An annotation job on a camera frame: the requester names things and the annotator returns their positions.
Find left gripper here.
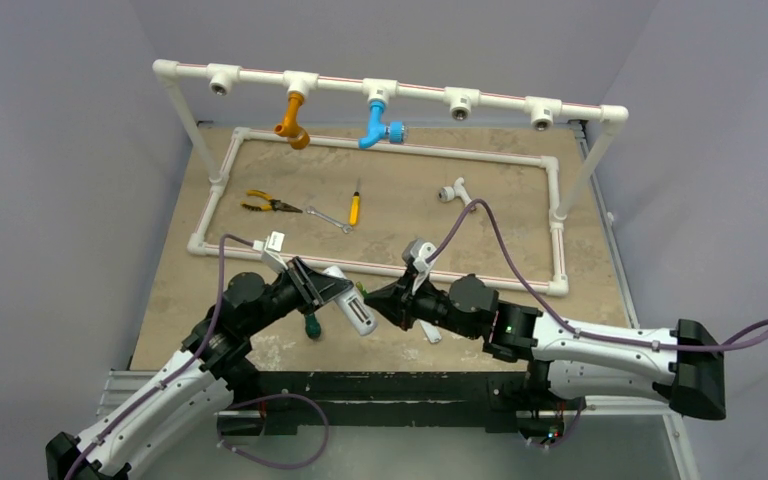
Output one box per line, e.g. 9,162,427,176
244,256,351,337

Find white remote control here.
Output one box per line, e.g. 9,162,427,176
333,282,378,337

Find white battery cover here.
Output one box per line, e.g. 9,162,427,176
420,321,442,344

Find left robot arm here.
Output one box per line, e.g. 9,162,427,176
45,257,363,479

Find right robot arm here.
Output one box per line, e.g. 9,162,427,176
364,274,726,421

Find green stubby screwdriver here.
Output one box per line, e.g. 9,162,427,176
304,314,322,340

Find silver wrench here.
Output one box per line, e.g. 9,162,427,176
305,206,353,234

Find yellow screwdriver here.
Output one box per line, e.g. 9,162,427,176
348,178,361,227

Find white plastic faucet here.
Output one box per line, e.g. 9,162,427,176
437,177,476,213

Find blue plastic faucet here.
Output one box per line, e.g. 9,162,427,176
357,100,408,149

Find orange plastic faucet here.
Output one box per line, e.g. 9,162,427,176
273,92,310,150

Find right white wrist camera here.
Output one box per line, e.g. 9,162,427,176
402,238,437,294

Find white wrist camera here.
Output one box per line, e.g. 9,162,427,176
252,231,288,274
402,238,437,294

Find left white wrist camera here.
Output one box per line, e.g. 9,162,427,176
252,231,288,274

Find aluminium rail frame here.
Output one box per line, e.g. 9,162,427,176
82,120,700,480

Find yellow handled pliers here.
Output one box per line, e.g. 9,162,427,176
240,189,303,213

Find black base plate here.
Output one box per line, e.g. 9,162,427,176
217,371,585,438

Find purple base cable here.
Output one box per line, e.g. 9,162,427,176
215,393,329,470

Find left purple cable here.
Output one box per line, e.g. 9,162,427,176
62,233,259,480

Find white PVC pipe frame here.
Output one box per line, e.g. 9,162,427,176
152,59,629,297

